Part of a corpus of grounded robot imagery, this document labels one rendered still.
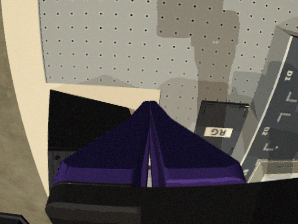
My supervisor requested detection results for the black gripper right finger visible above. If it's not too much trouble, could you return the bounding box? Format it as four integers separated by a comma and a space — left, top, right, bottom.
150, 101, 247, 187

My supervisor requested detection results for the dark grey regrip nest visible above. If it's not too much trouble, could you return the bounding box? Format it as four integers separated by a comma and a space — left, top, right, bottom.
194, 100, 250, 156

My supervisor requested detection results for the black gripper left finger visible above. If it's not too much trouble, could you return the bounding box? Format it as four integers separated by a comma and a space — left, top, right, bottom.
52, 101, 150, 187

